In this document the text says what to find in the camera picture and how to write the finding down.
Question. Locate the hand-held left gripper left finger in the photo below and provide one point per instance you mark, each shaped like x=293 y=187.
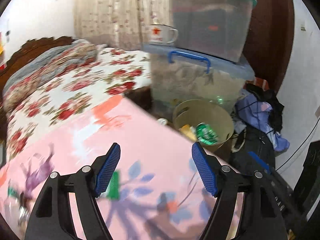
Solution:
x=110 y=170

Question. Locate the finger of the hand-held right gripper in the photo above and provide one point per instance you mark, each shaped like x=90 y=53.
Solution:
x=258 y=161

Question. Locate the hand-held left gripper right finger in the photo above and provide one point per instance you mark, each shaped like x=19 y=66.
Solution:
x=203 y=170

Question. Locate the silver green wrapper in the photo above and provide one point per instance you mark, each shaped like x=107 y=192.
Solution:
x=114 y=187

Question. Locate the green drink can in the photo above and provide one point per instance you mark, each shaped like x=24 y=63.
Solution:
x=207 y=134

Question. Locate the yellow foil wrapper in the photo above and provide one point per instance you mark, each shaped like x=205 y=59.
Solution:
x=188 y=131

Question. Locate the beige plastic bin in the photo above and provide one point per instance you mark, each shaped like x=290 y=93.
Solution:
x=220 y=115

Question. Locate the clear bottle with green cap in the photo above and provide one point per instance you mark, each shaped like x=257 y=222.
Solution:
x=12 y=192

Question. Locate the black backpack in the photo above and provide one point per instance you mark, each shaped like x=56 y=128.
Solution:
x=252 y=142

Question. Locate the pink printed cloth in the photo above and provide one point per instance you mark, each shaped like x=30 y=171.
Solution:
x=150 y=155

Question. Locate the pile of clothes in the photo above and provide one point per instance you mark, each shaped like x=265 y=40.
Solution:
x=260 y=110

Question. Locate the black garment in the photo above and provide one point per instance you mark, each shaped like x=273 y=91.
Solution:
x=272 y=105

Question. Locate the dark cloth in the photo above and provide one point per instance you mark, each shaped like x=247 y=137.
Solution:
x=140 y=100

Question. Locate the red striped cloth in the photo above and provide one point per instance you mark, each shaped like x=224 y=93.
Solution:
x=260 y=83

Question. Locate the white floral bed sheet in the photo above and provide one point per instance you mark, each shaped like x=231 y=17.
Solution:
x=75 y=97

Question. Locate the folded floral striped quilt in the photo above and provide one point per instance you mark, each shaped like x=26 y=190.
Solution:
x=57 y=62

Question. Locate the dark wooden door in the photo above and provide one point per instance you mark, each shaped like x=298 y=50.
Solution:
x=270 y=30

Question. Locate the carved wooden headboard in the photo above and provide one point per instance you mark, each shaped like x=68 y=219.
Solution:
x=37 y=47

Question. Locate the white enamel mug red star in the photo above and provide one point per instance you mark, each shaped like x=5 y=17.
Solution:
x=160 y=33

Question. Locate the clear storage box teal lid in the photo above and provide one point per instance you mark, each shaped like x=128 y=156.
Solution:
x=212 y=20

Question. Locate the beige leaf print curtain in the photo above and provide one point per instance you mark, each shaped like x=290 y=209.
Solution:
x=112 y=10

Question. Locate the white wall switch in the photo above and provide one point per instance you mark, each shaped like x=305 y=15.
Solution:
x=303 y=28

